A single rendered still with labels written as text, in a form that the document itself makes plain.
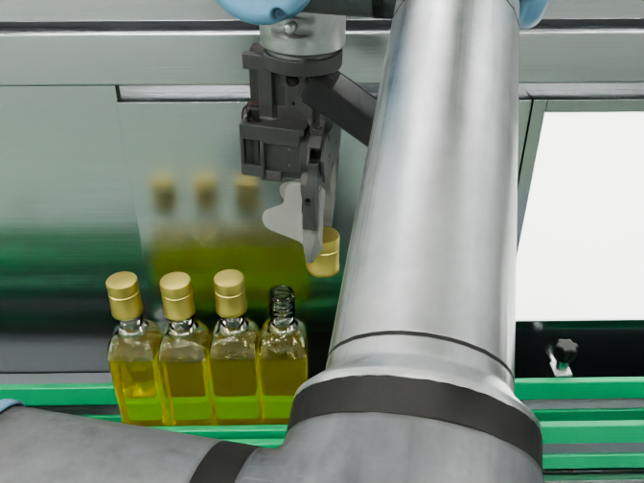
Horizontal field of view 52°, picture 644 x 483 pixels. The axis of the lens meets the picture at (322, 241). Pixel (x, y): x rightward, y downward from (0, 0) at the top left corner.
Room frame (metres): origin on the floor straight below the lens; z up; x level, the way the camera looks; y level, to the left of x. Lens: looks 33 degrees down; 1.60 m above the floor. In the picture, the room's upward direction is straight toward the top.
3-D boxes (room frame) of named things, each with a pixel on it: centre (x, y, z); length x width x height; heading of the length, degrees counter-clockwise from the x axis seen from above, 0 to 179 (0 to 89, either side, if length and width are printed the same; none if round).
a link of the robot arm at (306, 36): (0.58, 0.02, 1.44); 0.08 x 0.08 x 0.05
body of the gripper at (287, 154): (0.59, 0.03, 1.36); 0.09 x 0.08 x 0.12; 76
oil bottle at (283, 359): (0.59, 0.05, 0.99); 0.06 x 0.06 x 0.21; 0
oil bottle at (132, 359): (0.59, 0.22, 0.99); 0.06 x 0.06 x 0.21; 0
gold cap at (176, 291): (0.59, 0.16, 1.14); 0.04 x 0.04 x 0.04
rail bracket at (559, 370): (0.67, -0.32, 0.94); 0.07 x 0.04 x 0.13; 1
